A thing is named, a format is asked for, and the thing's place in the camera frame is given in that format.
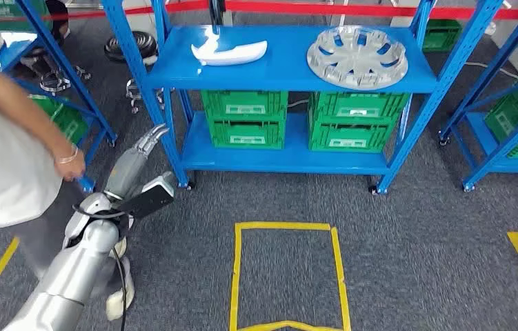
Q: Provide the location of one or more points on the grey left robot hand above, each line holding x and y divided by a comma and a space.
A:
126, 176

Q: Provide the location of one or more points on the person's hand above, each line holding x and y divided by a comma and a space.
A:
71, 166

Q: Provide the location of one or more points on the white plastic car part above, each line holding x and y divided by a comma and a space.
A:
236, 52

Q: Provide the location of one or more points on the person's forearm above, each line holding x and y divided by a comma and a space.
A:
21, 114

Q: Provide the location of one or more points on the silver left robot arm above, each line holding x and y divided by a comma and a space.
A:
76, 274

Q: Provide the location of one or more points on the blue metal shelf rack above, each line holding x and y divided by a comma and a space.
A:
286, 68
62, 59
480, 132

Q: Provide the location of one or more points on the person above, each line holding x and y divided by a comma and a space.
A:
2, 173

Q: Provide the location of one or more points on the black round stool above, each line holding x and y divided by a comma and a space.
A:
130, 45

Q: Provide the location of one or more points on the silver wheel hubcap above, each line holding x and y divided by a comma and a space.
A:
357, 59

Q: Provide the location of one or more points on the red barrier belt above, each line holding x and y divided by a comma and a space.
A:
331, 8

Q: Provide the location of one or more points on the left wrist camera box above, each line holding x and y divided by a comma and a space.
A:
149, 201

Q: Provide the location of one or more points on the black stanchion post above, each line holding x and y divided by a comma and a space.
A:
215, 11

